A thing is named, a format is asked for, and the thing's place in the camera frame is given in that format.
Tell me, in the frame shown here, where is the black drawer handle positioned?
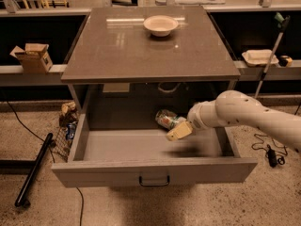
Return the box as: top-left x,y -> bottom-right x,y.
138,176 -> 170,187

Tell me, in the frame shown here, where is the brown cardboard box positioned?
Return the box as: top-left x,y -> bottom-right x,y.
10,43 -> 53,73

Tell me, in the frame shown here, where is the black power adapter cable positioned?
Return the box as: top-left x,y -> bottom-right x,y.
251,101 -> 301,169

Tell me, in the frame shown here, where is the yellow tape measure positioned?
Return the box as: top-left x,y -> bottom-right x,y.
278,56 -> 293,67

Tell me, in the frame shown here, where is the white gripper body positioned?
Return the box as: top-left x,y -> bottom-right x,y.
187,103 -> 207,130

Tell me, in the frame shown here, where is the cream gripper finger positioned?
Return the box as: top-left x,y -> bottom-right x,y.
166,121 -> 193,141

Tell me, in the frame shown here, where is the black table leg bar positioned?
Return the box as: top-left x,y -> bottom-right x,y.
14,133 -> 53,207

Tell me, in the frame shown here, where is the grey open top drawer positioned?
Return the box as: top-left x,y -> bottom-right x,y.
51,85 -> 259,188

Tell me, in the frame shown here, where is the white foam takeout container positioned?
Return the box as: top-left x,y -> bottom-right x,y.
242,49 -> 278,67

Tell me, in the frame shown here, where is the black floor cable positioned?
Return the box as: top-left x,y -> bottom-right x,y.
2,91 -> 86,226

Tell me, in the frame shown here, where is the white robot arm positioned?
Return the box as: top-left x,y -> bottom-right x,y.
166,90 -> 301,153

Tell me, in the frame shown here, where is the white green 7up can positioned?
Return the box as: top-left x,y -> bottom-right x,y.
155,109 -> 186,130

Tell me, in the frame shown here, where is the grey cabinet counter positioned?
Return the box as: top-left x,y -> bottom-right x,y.
61,6 -> 242,111

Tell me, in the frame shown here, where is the wire basket with snacks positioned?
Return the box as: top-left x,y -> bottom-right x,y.
55,102 -> 78,161

